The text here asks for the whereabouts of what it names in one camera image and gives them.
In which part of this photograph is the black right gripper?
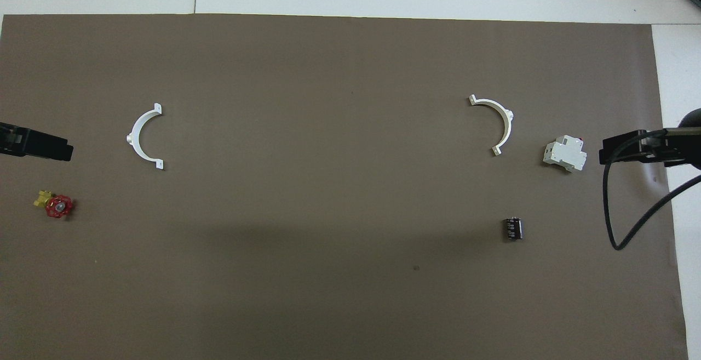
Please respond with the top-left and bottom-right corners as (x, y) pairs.
(599, 127), (701, 169)

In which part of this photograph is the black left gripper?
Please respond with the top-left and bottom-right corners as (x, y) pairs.
(0, 122), (74, 162)

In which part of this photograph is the white half pipe clamp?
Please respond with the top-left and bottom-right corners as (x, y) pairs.
(125, 103), (165, 170)
(469, 94), (515, 156)

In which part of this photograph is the red handwheel yellow valve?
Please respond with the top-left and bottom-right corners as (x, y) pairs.
(34, 189), (74, 219)

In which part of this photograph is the white circuit breaker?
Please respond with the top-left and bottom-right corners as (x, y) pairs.
(542, 135), (588, 173)

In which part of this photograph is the black cylindrical capacitor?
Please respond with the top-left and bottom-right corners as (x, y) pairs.
(503, 217), (524, 242)

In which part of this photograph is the brown paper table mat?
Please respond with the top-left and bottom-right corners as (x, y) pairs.
(0, 14), (689, 360)

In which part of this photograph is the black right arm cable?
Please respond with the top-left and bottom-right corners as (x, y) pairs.
(602, 129), (701, 251)

